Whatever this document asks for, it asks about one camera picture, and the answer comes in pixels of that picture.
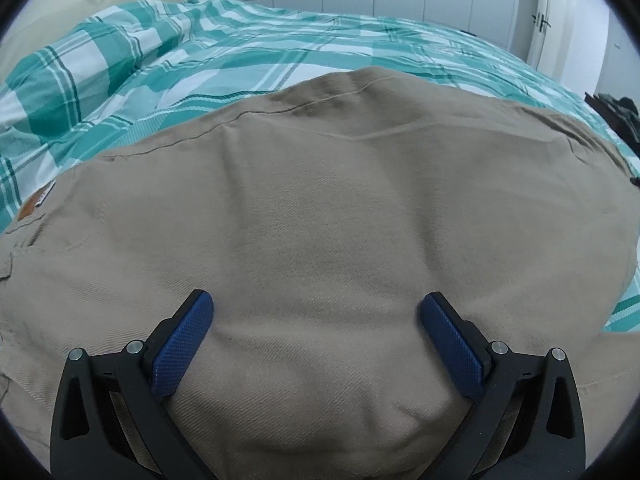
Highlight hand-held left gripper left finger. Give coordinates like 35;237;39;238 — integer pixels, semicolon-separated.
49;288;216;480

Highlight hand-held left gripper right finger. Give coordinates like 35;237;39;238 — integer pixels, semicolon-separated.
421;290;587;480

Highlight khaki pants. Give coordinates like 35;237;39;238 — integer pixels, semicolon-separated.
0;66;640;480

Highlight dark cloth pile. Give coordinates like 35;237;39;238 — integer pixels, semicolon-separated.
584;92;640;187

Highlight green white plaid blanket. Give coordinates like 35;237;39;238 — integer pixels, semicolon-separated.
0;0;640;333

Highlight white door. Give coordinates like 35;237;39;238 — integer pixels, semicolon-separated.
529;0;612;63

